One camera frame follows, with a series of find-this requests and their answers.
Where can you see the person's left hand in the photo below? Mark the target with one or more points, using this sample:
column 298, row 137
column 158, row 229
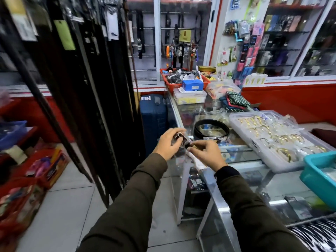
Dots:
column 164, row 146

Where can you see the person's right hand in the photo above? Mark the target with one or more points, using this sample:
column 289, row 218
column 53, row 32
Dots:
column 210, row 156

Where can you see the person's right thumb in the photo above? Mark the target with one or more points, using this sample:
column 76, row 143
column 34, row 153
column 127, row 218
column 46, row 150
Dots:
column 195, row 152

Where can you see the person's left thumb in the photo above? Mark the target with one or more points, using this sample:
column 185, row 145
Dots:
column 177, row 148

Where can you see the silver black belt buckle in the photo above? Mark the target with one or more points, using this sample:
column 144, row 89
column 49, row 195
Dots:
column 183, row 140

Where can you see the person's left forearm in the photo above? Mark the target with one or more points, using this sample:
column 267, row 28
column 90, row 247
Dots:
column 131, row 204

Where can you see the person's right forearm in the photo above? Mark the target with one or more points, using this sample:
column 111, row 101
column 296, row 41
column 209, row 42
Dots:
column 252, row 212

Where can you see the coiled black leather belt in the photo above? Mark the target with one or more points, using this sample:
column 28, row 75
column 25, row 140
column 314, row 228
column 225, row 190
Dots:
column 199, row 131

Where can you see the blue hard suitcase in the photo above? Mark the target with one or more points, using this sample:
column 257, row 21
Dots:
column 153, row 120

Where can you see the glass display counter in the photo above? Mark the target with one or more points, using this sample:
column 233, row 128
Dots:
column 236, row 181

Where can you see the clear plastic lidded container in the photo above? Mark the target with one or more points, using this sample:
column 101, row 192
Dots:
column 189, row 97

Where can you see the red plastic basket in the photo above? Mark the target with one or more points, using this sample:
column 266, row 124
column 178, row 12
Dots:
column 172, row 86

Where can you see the blue cardboard box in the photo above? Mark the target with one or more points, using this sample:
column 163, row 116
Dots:
column 193, row 84

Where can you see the green patterned wallet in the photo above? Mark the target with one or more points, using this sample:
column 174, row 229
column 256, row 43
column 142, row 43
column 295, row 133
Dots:
column 237, row 99

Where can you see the clear bag of goods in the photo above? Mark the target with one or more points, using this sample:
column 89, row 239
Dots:
column 221, row 89

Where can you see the row of hanging watches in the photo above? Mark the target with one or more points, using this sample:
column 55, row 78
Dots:
column 182, row 53

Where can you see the row of hanging black belts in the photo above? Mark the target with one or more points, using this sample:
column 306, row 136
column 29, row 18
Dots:
column 86, row 89

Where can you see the yellow paper sign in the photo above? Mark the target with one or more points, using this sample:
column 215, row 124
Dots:
column 185, row 35

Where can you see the white board of hanging packets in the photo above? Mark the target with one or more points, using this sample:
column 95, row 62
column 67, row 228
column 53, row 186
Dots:
column 240, row 41

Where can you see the teal plastic bin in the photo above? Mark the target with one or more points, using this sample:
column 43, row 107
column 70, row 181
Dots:
column 317, row 178

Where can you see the red crate of toys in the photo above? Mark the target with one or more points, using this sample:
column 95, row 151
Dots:
column 46, row 167

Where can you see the black white striped cloth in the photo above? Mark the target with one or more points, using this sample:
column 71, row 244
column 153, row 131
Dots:
column 315, row 234

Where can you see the green paper tag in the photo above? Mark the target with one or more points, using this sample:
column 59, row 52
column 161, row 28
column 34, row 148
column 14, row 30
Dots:
column 64, row 34

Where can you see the blue plastic basket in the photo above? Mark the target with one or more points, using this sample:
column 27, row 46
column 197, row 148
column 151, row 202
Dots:
column 10, row 135

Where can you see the red basket of goods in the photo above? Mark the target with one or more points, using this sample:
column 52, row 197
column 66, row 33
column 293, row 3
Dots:
column 18, row 207

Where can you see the glass wall display cabinet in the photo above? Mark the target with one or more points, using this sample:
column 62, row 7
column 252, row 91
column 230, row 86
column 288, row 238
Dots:
column 294, row 36

